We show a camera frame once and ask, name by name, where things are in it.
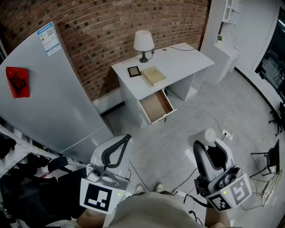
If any wooden drawer white front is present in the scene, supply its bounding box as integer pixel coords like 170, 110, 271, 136
138, 89, 178, 125

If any person's right forearm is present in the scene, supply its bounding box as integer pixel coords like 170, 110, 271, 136
204, 206, 231, 228

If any white floor cable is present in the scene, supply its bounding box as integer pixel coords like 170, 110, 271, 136
166, 87, 226, 134

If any person's left forearm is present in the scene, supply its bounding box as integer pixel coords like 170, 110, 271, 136
76, 208, 106, 228

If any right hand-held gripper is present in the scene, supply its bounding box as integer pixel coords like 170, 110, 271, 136
192, 137, 252, 212

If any blue label sticker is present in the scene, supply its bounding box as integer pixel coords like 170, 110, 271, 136
37, 21, 61, 57

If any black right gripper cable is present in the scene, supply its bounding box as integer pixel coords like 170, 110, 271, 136
183, 193, 210, 208

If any white power strip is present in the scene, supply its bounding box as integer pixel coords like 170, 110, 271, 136
171, 188, 187, 198
221, 128, 234, 140

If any wire mesh basket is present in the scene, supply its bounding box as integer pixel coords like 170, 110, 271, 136
260, 169, 283, 208

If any white shelving unit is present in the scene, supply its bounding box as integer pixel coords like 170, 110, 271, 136
213, 0, 244, 86

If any grey refrigerator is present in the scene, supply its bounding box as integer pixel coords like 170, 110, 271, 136
0, 21, 114, 163

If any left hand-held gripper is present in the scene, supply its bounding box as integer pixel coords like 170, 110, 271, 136
79, 134, 133, 215

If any black picture frame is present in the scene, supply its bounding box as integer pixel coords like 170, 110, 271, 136
127, 65, 141, 78

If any black framed window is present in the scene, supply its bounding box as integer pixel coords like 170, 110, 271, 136
254, 6, 285, 103

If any black desk cable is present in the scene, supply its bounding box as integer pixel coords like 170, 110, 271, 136
166, 46, 197, 52

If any white shade table lamp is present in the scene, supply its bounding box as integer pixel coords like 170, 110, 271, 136
133, 30, 155, 63

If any person's beige shirt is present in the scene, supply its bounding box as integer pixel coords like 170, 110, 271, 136
106, 191, 211, 228

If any black folding chair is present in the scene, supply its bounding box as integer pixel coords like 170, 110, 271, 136
250, 139, 281, 178

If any beige hardcover book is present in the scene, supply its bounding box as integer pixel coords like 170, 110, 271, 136
141, 66, 167, 87

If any white metal rack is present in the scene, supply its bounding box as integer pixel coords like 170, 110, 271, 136
0, 123, 59, 177

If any white desk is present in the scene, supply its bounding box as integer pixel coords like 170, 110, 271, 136
110, 42, 216, 129

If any red paper decoration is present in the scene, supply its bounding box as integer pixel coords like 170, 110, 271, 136
5, 66, 31, 99

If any person's left shoe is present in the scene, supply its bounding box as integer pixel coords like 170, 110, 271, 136
135, 183, 146, 195

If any black bag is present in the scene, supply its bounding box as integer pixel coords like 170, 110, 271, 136
0, 133, 16, 160

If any black swivel chair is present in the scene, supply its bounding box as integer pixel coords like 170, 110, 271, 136
268, 101, 285, 137

